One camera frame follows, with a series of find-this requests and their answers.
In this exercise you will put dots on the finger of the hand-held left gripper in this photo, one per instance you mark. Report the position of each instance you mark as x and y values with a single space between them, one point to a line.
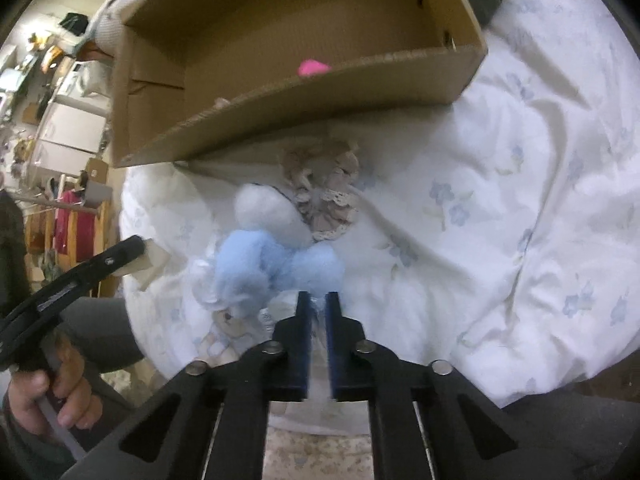
112 260

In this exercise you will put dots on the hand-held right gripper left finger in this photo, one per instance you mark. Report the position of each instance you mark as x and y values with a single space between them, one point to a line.
303 345

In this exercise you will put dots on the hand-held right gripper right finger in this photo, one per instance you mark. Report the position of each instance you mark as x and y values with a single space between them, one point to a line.
336 345

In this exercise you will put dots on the blue and white plush toy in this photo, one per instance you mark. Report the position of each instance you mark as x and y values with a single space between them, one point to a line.
260 260

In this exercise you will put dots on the brown cardboard box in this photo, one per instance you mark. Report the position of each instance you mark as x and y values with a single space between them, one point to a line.
240 35

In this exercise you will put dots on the pink soft toy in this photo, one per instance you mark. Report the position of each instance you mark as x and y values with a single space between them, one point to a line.
312 67

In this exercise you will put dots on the person's left hand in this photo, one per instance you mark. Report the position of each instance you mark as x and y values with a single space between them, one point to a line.
65 385

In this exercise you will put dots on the cream foam block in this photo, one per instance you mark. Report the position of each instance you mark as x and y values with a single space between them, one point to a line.
155 262

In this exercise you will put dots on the red cloth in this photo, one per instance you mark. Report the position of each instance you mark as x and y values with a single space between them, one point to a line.
75 225

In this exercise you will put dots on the wooden rack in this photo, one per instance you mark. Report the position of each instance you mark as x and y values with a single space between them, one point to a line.
40 235

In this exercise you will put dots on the bear printed cloth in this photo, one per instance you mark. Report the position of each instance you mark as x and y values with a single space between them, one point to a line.
225 335

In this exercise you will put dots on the white drawer cabinet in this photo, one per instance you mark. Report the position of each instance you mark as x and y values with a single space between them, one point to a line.
70 130

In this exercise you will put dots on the beige lace cloth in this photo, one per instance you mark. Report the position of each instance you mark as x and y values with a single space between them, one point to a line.
325 185

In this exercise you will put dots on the white floral blanket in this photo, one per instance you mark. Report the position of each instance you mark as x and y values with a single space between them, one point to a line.
490 210

